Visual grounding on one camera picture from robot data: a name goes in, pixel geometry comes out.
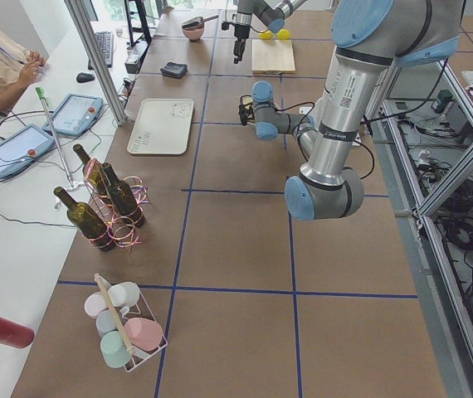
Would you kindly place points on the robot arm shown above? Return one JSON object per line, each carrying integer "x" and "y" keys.
{"x": 273, "y": 18}
{"x": 370, "y": 36}

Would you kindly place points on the wooden cutting board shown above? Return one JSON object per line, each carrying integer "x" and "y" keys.
{"x": 272, "y": 57}

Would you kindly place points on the yellow lemon half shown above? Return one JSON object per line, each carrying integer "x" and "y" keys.
{"x": 265, "y": 35}
{"x": 283, "y": 34}

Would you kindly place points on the black keyboard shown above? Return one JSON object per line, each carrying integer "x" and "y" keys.
{"x": 105, "y": 43}

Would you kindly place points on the mint green cup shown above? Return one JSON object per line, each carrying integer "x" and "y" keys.
{"x": 114, "y": 350}

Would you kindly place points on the cream bear serving tray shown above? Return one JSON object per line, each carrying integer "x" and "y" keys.
{"x": 161, "y": 127}

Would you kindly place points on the copper wire bottle rack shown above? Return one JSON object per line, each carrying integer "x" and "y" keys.
{"x": 123, "y": 231}

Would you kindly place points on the metal scoop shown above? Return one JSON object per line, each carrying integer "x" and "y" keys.
{"x": 197, "y": 22}

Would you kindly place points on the grey blue cup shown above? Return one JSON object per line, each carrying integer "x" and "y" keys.
{"x": 105, "y": 323}

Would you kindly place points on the red cylinder can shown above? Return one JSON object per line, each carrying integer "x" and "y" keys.
{"x": 14, "y": 334}

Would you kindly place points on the black computer mouse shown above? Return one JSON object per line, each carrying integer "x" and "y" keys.
{"x": 84, "y": 77}

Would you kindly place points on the white wire cup rack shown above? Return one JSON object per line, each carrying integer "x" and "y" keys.
{"x": 121, "y": 316}

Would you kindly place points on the aluminium frame post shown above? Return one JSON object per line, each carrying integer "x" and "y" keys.
{"x": 81, "y": 19}

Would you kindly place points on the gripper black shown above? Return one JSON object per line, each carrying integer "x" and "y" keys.
{"x": 243, "y": 117}
{"x": 241, "y": 33}

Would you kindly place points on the white cup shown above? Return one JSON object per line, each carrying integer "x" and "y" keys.
{"x": 124, "y": 294}

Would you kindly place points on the dark green wine bottle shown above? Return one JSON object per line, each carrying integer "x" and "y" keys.
{"x": 90, "y": 225}

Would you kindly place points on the pale pink cup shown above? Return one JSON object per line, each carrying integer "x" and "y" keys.
{"x": 95, "y": 304}

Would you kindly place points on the dusty pink cup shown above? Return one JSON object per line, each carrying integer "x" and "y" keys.
{"x": 144, "y": 333}

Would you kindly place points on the pink bowl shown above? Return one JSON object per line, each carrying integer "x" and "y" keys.
{"x": 193, "y": 32}

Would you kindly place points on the blue teach pendant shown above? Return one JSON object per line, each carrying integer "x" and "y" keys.
{"x": 20, "y": 150}
{"x": 75, "y": 114}

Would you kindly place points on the folded grey cloth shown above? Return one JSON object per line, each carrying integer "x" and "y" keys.
{"x": 174, "y": 70}

